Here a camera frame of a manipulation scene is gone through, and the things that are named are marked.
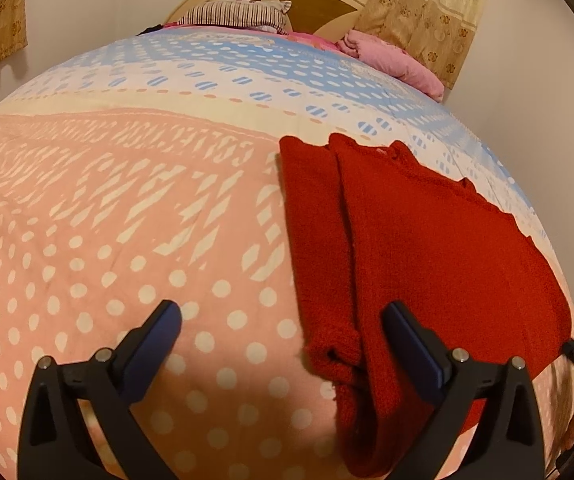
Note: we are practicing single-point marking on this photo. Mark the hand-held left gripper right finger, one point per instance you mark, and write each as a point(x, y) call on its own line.
point(414, 350)

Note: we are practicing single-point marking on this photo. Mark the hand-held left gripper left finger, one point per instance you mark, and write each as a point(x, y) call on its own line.
point(154, 340)

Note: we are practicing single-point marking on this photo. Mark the red knit sweater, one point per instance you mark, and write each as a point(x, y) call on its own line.
point(417, 235)

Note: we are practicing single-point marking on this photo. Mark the pink and blue patterned bedspread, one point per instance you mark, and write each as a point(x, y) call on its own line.
point(117, 185)

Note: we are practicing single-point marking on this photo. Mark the pink pillow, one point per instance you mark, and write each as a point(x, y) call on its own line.
point(392, 57)

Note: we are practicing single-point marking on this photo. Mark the dark cloth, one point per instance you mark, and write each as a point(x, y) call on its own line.
point(151, 29)

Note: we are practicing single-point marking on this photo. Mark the striped pillow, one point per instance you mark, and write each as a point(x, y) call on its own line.
point(237, 14)

